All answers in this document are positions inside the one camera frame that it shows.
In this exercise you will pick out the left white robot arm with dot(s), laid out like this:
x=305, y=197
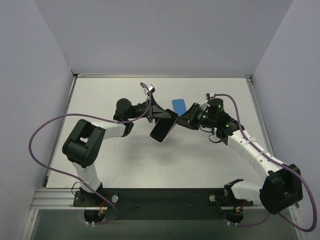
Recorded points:
x=84, y=142

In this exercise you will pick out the pink cased phone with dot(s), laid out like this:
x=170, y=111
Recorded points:
x=164, y=126

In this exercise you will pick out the aluminium front rail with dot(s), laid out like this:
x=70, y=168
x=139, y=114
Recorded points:
x=62, y=198

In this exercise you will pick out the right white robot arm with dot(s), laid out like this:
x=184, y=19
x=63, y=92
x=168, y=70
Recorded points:
x=281, y=187

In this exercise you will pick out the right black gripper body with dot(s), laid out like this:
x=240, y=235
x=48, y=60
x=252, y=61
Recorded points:
x=193, y=115

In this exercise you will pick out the blue phone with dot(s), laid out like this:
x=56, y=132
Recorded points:
x=179, y=106

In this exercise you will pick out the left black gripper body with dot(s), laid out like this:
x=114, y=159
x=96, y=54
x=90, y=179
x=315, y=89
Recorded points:
x=152, y=111

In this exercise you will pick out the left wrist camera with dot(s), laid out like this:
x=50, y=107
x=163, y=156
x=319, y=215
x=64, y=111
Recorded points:
x=149, y=89

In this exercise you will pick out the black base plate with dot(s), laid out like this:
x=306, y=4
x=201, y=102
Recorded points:
x=151, y=213

